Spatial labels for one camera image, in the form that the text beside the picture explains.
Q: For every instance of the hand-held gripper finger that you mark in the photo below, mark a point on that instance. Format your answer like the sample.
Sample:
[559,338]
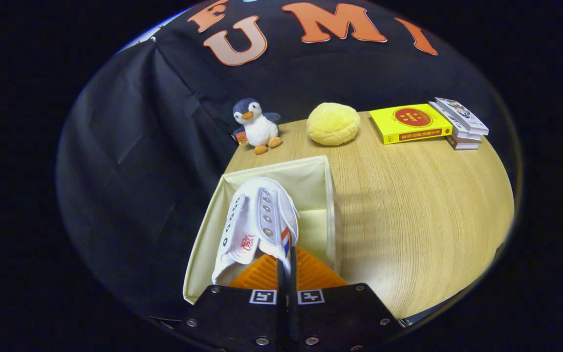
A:
[283,318]
[293,313]

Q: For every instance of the white canvas shoe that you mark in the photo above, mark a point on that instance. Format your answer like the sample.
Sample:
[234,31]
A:
[262,195]

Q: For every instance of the beige fabric storage box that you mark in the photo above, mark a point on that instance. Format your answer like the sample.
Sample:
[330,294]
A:
[306,181]

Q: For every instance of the penguin plush toy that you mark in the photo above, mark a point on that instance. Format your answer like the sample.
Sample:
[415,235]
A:
[259,129]

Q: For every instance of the yellow round plush ball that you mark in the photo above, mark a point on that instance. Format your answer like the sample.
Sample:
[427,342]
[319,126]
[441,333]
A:
[333,124]

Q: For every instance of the yellow book with red circle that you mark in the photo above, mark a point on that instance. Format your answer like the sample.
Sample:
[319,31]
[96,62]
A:
[389,127]

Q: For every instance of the black backdrop cloth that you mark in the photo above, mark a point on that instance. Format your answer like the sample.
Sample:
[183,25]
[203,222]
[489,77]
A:
[130,161]

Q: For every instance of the white illustrated book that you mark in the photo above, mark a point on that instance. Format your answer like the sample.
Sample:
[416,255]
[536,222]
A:
[462,115]

